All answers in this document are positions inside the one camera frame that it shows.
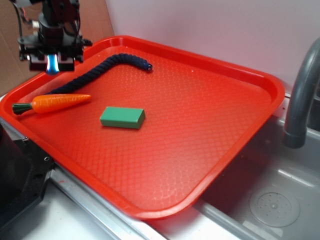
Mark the orange toy carrot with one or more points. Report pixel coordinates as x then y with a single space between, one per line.
50 103

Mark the grey faucet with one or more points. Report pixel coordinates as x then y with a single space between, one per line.
304 105

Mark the red plastic tray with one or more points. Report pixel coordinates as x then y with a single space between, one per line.
199 113

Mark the grey toy sink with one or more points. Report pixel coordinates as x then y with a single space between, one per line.
268 192

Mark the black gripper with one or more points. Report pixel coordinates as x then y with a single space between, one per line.
68 48

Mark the green rectangular block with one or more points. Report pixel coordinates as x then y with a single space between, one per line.
122 117

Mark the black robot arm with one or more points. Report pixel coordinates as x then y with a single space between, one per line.
54 14

